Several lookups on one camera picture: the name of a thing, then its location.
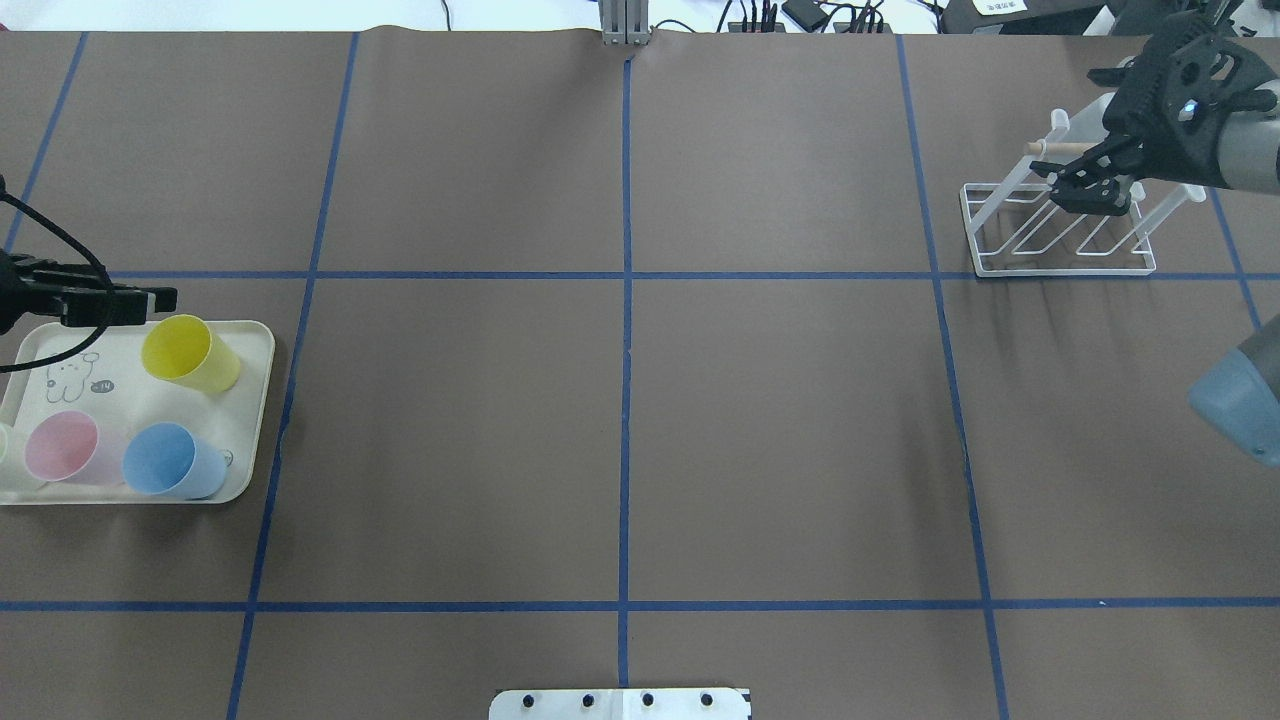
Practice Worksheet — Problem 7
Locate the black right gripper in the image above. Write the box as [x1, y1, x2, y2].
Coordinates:
[1030, 12, 1277, 217]

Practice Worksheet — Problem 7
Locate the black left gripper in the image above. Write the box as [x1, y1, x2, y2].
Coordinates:
[1, 251, 179, 334]

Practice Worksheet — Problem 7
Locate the yellow plastic cup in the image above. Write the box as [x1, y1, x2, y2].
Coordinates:
[140, 315, 241, 395]

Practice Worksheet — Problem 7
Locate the pale green plastic cup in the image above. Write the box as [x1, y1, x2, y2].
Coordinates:
[0, 423, 45, 495]

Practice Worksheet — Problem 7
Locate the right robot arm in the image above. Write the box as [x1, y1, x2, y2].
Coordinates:
[1030, 10, 1279, 468]

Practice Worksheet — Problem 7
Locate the pink plastic cup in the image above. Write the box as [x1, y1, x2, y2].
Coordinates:
[23, 410, 127, 487]

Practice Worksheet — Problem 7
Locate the cream plastic tray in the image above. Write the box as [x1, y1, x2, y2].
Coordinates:
[1, 320, 275, 506]

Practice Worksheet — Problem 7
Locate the white wire cup rack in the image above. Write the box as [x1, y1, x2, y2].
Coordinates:
[959, 94, 1207, 279]

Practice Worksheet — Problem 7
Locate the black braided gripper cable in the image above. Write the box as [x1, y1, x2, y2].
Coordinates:
[0, 176, 116, 374]

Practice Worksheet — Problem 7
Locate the aluminium frame post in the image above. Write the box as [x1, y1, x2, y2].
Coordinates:
[596, 0, 652, 47]

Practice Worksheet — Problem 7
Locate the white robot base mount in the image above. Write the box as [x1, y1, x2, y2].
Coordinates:
[488, 687, 753, 719]

